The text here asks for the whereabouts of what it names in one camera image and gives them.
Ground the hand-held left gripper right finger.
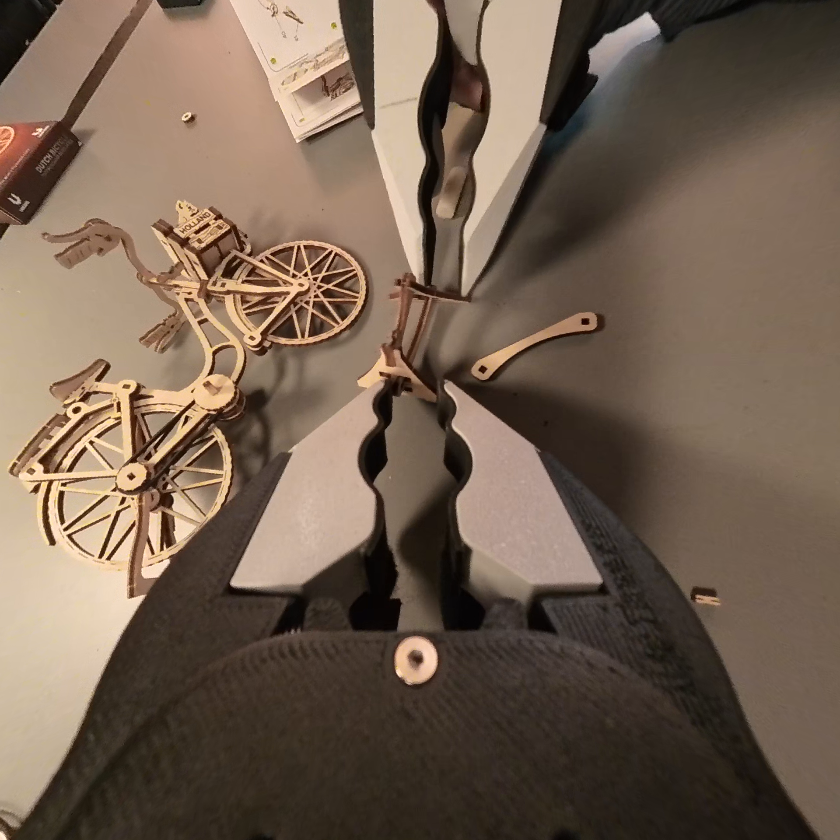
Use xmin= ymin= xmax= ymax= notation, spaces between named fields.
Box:
xmin=437 ymin=381 xmax=605 ymax=618

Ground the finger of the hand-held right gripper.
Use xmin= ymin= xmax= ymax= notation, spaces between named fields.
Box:
xmin=459 ymin=0 xmax=563 ymax=296
xmin=371 ymin=0 xmax=454 ymax=286

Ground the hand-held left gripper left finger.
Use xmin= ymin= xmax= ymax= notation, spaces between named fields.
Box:
xmin=228 ymin=384 xmax=399 ymax=618

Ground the small wooden model assembly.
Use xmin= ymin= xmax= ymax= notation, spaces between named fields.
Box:
xmin=357 ymin=274 xmax=473 ymax=404

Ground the curved wooden strip part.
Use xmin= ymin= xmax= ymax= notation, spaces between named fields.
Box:
xmin=470 ymin=312 xmax=602 ymax=382

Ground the person's right forearm grey sleeve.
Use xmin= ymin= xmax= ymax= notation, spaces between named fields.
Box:
xmin=591 ymin=0 xmax=677 ymax=46

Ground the wooden bicycle model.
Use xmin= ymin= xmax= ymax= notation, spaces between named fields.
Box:
xmin=7 ymin=200 xmax=368 ymax=599

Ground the dark model kit box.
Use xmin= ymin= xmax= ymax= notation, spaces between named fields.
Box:
xmin=0 ymin=121 xmax=84 ymax=224

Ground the person's right hand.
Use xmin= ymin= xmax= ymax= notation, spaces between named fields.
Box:
xmin=453 ymin=56 xmax=491 ymax=110

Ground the white instruction booklet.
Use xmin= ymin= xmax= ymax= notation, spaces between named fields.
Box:
xmin=230 ymin=0 xmax=363 ymax=144

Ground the pale wax stick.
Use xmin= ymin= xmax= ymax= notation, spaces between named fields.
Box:
xmin=434 ymin=165 xmax=472 ymax=219

